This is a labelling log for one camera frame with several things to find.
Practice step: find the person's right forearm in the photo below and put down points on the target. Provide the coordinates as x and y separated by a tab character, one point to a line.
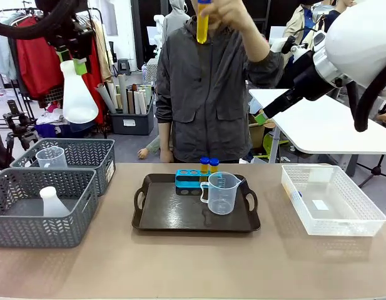
165	137

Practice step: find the white perforated plastic basket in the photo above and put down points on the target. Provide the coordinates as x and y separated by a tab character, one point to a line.
333	200

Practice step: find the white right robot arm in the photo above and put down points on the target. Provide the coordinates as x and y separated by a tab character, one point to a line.
361	37

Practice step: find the white paper slip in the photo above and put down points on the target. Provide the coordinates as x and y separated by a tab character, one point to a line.
320	204

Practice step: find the mannequin arm with grey sleeve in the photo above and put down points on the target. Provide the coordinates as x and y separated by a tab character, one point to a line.
150	147

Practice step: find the dark grey storage bin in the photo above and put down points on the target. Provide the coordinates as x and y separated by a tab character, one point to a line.
133	123

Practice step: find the red hanging garment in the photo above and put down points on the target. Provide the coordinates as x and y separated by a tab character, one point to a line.
39	62

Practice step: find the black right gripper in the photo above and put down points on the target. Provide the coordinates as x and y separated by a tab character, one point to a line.
296	93

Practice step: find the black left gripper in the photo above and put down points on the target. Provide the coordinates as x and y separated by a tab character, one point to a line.
72	36

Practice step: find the cardboard box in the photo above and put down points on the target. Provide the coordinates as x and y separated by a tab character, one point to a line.
258	132

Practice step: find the grey basket with paper label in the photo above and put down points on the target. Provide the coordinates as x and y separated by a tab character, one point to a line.
83	153

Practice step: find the dark brown plastic tray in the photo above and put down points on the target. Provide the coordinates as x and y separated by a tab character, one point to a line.
180	215

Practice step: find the green plastic chair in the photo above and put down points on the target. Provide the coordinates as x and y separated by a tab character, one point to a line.
274	142

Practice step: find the person's right hand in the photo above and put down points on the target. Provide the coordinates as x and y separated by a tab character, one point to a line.
167	156

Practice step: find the white paper label sticker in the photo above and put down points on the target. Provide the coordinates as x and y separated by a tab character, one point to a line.
110	172

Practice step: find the white round-cornered table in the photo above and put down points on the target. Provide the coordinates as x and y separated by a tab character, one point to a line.
327	125

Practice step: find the beige hanging garment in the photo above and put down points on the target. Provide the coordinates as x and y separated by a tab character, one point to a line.
102	53

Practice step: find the grey paper roll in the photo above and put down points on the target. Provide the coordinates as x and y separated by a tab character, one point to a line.
105	98

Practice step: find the teal black test tube rack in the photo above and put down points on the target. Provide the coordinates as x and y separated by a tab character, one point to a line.
188	184

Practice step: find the white paper roll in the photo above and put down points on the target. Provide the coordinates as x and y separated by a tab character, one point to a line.
142	101

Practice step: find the white plastic conical flask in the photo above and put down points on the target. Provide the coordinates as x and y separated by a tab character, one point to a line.
53	203
78	103

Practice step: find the yellow test tube blue cap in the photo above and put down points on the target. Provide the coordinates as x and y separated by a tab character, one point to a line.
205	165
214	165
298	193

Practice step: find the person in grey jacket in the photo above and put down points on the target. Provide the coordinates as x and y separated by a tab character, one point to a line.
205	100

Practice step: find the grey step stool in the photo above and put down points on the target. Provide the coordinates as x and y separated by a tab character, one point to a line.
124	66

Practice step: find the person's left hand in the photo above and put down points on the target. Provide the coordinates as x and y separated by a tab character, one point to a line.
233	15

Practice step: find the person's left forearm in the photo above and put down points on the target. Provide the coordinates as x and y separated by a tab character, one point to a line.
258	47

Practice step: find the black camera tripod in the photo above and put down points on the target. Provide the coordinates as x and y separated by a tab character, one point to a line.
19	125

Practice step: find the clear plastic measuring cup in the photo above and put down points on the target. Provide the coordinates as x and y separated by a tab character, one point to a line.
222	197
52	157

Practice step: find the beige paper roll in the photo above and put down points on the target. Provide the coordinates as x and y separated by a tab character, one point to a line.
130	101

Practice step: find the grey hoodie mannequin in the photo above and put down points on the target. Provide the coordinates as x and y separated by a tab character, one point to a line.
175	22

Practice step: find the black stand legs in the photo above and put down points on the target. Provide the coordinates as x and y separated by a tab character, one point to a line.
375	170

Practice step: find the grey perforated plastic basket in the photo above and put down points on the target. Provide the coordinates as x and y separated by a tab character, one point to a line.
39	228

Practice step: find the light blue hanging garment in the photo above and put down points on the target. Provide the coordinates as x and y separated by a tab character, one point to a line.
3	59

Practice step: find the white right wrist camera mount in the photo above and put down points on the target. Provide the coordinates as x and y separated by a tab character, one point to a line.
288	47

